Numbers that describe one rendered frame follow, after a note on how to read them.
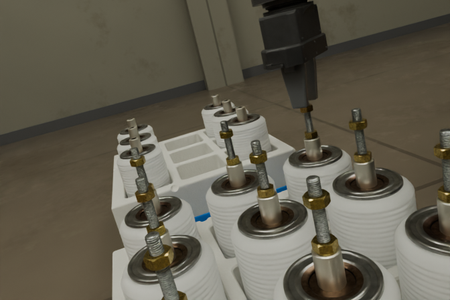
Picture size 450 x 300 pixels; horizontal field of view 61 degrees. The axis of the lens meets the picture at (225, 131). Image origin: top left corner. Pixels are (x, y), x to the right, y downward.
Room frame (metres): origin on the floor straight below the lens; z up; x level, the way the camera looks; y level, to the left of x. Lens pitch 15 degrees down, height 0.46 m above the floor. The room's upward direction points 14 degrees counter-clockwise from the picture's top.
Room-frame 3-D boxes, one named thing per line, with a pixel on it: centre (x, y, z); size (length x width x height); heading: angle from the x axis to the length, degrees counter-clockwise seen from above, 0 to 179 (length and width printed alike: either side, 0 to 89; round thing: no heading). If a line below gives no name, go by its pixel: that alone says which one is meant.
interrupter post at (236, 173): (0.48, 0.00, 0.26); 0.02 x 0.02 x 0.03
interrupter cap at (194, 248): (0.34, 0.09, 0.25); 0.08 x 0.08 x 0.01
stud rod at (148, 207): (0.34, 0.09, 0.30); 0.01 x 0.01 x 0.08
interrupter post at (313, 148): (0.51, -0.12, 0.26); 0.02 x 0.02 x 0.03
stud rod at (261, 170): (0.37, -0.03, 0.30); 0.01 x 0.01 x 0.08
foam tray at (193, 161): (0.91, 0.10, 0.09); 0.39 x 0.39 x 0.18; 12
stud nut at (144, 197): (0.34, 0.09, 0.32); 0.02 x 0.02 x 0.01; 76
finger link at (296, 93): (0.49, -0.10, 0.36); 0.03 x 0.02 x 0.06; 54
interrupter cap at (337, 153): (0.51, -0.12, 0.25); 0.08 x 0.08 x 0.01
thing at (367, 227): (0.39, -0.14, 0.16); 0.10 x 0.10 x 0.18
